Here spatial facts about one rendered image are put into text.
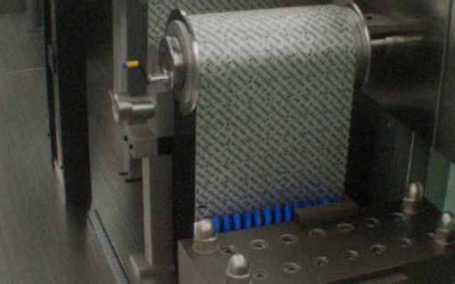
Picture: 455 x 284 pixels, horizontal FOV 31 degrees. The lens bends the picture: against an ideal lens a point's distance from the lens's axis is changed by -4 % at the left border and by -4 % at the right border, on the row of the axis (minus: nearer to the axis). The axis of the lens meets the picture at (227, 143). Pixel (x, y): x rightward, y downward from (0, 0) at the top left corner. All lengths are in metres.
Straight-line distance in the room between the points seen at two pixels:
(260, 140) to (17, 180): 0.59
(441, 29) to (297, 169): 0.30
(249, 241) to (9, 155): 0.70
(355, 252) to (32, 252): 0.54
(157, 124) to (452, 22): 0.44
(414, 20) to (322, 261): 0.37
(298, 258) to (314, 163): 0.17
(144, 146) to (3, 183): 0.47
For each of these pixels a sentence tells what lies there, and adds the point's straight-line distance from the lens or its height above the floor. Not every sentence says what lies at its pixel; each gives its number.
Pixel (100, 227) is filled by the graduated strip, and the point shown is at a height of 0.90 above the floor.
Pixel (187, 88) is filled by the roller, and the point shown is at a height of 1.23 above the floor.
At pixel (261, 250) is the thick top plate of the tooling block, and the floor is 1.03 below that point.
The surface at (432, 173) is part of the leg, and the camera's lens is 1.56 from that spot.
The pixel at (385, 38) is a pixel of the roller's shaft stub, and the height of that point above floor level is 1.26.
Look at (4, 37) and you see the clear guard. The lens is 2.13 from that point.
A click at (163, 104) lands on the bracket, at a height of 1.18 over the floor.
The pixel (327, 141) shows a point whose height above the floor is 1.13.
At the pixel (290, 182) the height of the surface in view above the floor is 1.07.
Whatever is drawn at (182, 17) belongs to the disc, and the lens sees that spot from 1.14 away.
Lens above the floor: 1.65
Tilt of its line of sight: 26 degrees down
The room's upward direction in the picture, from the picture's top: 2 degrees clockwise
